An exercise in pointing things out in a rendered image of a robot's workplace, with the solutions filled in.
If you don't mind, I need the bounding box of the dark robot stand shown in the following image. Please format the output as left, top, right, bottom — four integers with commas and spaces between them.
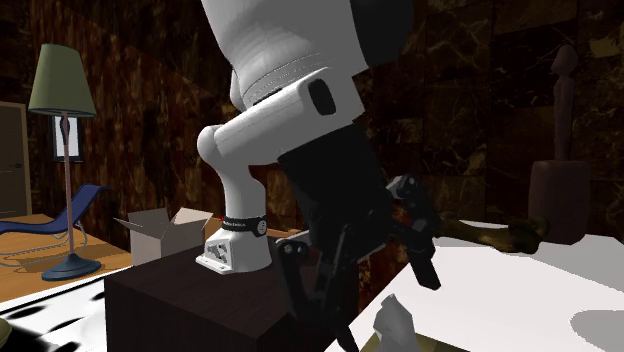
104, 228, 412, 352

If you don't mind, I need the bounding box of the brown door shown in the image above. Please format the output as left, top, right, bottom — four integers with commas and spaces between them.
0, 100, 33, 220

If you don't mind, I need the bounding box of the grey angular figure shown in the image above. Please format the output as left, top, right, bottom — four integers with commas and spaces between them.
372, 293, 423, 352

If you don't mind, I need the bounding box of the green shade floor lamp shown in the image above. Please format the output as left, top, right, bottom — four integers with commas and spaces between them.
27, 43, 103, 283

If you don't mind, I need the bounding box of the brown wooden figure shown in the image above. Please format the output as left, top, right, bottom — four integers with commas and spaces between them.
527, 44, 593, 246

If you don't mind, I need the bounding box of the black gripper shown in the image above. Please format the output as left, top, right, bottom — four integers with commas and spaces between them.
274, 123, 443, 352

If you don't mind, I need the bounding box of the olive bone-shaped object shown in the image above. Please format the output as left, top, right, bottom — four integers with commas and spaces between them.
436, 211, 552, 255

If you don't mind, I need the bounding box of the olive flat object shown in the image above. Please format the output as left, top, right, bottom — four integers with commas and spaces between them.
359, 330, 470, 352

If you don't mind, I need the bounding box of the blue lounge chair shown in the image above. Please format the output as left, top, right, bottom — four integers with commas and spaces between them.
0, 183, 112, 269

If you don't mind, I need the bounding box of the open cardboard box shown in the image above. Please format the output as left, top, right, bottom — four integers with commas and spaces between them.
113, 206, 215, 267

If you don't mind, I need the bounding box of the dark framed wall picture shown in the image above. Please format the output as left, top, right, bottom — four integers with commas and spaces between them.
51, 114, 85, 164

